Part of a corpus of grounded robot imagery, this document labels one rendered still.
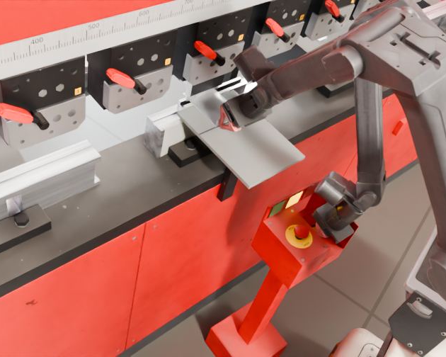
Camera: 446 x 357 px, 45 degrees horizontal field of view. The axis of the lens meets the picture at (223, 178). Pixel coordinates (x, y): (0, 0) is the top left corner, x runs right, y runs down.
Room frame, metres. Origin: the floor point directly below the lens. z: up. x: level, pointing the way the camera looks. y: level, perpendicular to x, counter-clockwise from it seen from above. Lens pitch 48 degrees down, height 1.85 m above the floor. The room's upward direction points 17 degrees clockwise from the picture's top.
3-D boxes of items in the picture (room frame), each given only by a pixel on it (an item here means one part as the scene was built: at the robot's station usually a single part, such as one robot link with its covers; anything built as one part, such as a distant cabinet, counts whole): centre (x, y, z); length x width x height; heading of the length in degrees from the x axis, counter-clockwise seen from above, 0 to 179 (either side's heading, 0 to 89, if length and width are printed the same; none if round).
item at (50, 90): (0.68, 0.36, 1.18); 0.15 x 0.09 x 0.17; 143
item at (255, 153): (0.93, -0.01, 1.00); 0.26 x 0.18 x 0.01; 53
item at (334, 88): (1.47, -0.30, 0.89); 0.30 x 0.05 x 0.03; 143
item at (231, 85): (1.05, 0.09, 0.99); 0.20 x 0.03 x 0.03; 143
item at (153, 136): (1.06, 0.08, 0.92); 0.39 x 0.06 x 0.10; 143
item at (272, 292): (0.91, -0.25, 0.39); 0.06 x 0.06 x 0.54; 51
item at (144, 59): (0.84, 0.24, 1.18); 0.15 x 0.09 x 0.17; 143
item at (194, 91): (1.02, 0.11, 1.05); 0.10 x 0.02 x 0.10; 143
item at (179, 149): (1.01, 0.04, 0.89); 0.30 x 0.05 x 0.03; 143
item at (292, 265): (0.91, -0.25, 0.75); 0.20 x 0.16 x 0.18; 141
